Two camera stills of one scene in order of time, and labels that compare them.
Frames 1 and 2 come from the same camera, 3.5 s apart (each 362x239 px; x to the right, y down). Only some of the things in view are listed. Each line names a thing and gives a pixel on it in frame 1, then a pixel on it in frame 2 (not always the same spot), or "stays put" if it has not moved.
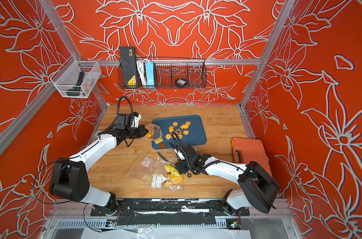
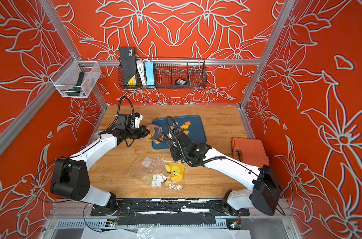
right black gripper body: [184, 167] → [177, 155]
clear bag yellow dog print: [154, 132] stays put
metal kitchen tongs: [166, 160] → [164, 137]
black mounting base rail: [175, 206] stays put
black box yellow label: [128, 61] stays put
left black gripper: [141, 134] stays put
